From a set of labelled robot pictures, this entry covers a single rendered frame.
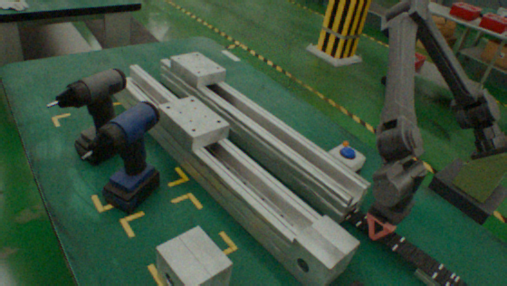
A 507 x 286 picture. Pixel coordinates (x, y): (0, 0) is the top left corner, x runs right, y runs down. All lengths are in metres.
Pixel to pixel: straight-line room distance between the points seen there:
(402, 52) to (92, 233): 0.78
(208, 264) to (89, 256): 0.26
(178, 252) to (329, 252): 0.27
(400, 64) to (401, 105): 0.11
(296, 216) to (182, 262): 0.27
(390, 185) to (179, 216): 0.44
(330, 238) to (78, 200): 0.55
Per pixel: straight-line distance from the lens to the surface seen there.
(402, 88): 0.80
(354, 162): 0.98
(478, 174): 1.18
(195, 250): 0.63
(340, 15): 4.01
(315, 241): 0.69
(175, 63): 1.19
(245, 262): 0.75
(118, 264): 0.74
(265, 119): 1.01
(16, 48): 2.26
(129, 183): 0.78
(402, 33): 0.91
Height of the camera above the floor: 1.38
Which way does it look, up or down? 35 degrees down
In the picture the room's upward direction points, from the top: 11 degrees clockwise
